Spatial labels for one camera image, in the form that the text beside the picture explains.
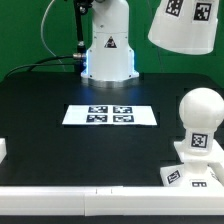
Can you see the white lamp bulb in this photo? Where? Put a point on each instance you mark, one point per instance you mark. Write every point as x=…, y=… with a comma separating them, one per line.
x=201, y=111

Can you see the white lamp base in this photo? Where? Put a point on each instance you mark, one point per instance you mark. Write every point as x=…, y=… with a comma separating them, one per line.
x=195, y=171

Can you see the white lamp shade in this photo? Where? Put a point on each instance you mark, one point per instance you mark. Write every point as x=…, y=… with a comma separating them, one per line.
x=185, y=26

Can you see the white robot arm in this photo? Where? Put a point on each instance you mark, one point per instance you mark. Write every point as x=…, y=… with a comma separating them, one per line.
x=110, y=59

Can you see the white marker sheet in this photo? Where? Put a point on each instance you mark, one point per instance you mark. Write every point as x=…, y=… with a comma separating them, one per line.
x=109, y=115

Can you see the white front fence rail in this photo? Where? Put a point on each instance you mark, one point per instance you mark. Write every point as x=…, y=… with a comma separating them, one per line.
x=101, y=201

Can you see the white left fence rail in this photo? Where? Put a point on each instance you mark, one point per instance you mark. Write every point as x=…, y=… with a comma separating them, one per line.
x=3, y=151

